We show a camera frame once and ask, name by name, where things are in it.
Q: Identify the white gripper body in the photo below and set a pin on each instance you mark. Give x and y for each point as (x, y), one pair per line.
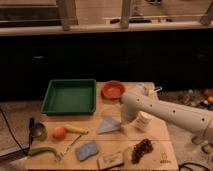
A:
(128, 114)

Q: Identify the light blue towel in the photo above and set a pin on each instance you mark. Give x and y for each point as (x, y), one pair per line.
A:
(108, 124)

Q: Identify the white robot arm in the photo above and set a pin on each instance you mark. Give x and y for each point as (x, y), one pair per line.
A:
(195, 120)

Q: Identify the green plastic tray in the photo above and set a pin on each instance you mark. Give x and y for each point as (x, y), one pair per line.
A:
(70, 97)

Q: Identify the white plastic cup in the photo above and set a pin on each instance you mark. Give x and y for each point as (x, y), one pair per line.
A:
(142, 121)

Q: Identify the orange bowl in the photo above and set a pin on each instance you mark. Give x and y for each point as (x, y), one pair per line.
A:
(112, 90)

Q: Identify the brown pine cone object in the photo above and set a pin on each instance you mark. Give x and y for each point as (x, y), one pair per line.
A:
(140, 149)

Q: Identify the wooden block brush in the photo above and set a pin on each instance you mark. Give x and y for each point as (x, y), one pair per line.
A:
(110, 160)

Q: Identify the blue sponge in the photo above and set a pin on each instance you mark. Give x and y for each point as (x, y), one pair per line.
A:
(86, 150)

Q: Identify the yellow banana toy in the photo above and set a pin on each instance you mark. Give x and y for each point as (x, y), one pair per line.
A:
(75, 129)

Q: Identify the orange fruit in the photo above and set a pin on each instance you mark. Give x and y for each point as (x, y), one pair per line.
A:
(59, 133)

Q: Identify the metal fork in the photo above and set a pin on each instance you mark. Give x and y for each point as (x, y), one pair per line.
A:
(60, 155)

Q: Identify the green handled peeler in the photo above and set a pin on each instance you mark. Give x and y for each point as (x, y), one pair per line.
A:
(39, 150)

